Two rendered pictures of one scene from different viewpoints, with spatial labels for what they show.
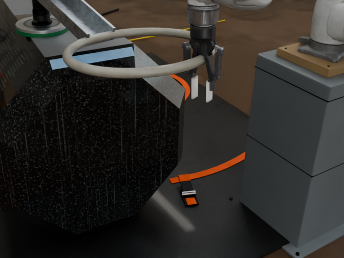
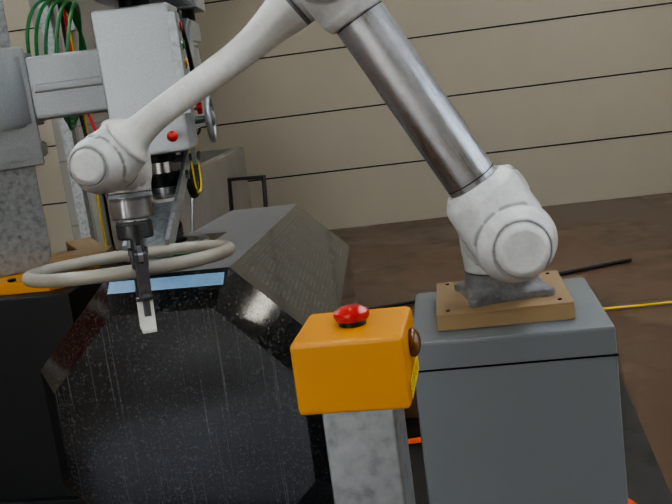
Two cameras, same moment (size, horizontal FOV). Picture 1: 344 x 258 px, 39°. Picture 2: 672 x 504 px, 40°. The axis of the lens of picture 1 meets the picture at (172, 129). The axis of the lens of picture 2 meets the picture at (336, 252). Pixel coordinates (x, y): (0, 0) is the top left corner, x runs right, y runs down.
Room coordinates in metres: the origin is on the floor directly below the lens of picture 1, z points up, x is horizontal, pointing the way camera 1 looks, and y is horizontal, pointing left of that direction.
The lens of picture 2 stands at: (0.23, -1.67, 1.36)
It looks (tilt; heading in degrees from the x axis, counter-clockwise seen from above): 11 degrees down; 42
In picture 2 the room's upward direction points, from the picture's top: 8 degrees counter-clockwise
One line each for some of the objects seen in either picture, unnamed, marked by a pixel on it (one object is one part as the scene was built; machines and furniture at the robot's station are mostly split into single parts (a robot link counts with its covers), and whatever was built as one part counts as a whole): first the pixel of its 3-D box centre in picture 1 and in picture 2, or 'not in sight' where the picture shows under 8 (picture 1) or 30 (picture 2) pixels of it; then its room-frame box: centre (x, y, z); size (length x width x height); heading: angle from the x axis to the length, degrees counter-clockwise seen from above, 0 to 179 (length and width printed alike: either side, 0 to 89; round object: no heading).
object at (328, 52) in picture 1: (323, 44); (499, 277); (1.90, -0.61, 0.86); 0.22 x 0.18 x 0.06; 45
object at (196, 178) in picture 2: not in sight; (190, 155); (2.43, 1.00, 1.10); 0.23 x 0.03 x 0.32; 43
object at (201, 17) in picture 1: (202, 14); (131, 207); (1.37, -0.08, 1.12); 0.09 x 0.09 x 0.06
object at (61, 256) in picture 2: not in sight; (83, 258); (2.02, 1.17, 0.81); 0.20 x 0.10 x 0.05; 130
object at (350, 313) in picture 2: not in sight; (351, 315); (0.95, -1.03, 1.09); 0.04 x 0.04 x 0.02
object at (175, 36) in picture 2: not in sight; (180, 63); (1.97, 0.42, 1.42); 0.08 x 0.03 x 0.28; 43
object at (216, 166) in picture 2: not in sight; (188, 222); (4.24, 3.32, 0.43); 1.30 x 0.62 x 0.86; 35
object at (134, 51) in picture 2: not in sight; (152, 85); (2.01, 0.61, 1.37); 0.36 x 0.22 x 0.45; 43
